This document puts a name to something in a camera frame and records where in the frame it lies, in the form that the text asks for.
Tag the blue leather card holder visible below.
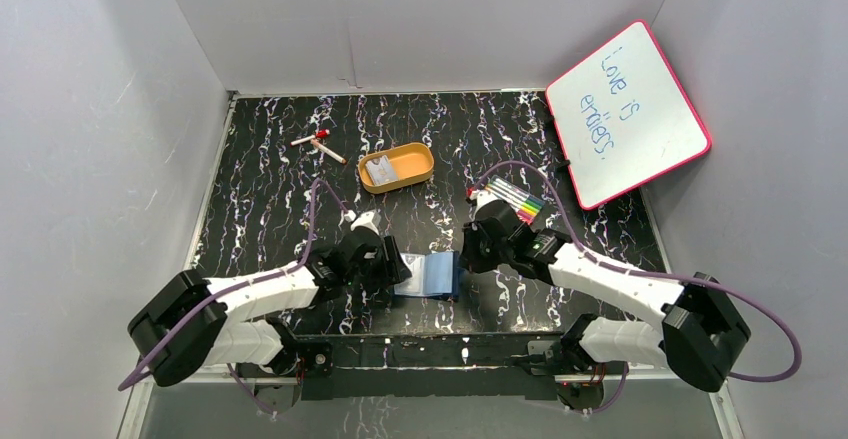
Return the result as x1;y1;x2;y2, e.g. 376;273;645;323
414;251;462;300

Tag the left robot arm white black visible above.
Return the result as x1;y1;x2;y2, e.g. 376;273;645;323
122;226;412;387

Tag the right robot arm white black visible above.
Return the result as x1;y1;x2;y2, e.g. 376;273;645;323
459;193;751;392

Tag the pack of coloured markers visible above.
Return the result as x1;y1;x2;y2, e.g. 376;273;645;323
484;176;546;225

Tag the orange oval tray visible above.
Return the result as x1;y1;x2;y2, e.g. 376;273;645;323
357;142;434;194

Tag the white marker pen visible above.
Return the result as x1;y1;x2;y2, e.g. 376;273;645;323
310;139;347;164

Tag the red capped marker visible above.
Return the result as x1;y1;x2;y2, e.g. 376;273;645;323
290;129;330;147

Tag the pink framed whiteboard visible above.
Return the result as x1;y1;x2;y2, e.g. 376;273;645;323
545;20;712;210

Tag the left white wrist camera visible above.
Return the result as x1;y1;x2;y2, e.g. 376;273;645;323
343;210;381;235

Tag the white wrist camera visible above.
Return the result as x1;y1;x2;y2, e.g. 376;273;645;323
343;210;381;235
467;189;498;217

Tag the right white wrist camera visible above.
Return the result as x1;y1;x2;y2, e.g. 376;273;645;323
467;189;498;217

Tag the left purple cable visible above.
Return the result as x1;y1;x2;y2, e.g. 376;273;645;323
117;177;352;417

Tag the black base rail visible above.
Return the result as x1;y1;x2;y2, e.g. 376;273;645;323
234;332;623;415

